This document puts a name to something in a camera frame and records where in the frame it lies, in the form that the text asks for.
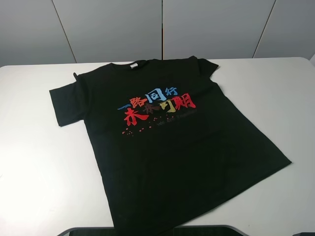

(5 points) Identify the black printed t-shirt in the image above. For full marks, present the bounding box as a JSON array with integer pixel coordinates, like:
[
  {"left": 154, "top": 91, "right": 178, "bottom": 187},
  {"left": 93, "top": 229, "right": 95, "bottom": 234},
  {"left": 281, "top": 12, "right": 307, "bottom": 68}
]
[{"left": 50, "top": 56, "right": 290, "bottom": 230}]

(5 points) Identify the dark monitor at table edge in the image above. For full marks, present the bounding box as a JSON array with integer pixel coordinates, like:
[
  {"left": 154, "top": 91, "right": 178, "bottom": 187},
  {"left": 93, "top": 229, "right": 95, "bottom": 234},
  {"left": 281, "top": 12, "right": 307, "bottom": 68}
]
[{"left": 59, "top": 225, "right": 246, "bottom": 236}]

